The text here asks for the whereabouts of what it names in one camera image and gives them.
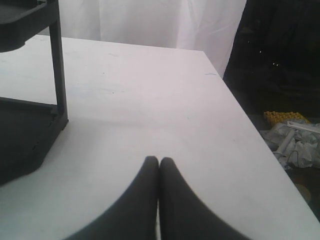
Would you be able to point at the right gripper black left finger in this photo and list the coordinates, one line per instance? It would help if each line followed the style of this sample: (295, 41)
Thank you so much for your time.
(133, 216)

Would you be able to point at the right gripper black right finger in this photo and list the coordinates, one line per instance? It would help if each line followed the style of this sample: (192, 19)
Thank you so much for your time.
(182, 215)

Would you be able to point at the white plastic tube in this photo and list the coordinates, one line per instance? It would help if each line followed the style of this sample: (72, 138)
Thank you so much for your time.
(279, 153)

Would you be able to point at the yellow egg-crate foam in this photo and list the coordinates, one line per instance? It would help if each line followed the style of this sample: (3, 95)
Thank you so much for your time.
(273, 117)

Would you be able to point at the crumpled white packing paper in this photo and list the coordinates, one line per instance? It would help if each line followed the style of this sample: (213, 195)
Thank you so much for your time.
(303, 150)

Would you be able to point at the dark cloth backdrop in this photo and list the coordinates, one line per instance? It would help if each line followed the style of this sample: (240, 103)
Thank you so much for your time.
(275, 60)

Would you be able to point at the white backdrop curtain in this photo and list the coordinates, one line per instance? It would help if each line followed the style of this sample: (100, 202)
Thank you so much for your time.
(204, 25)

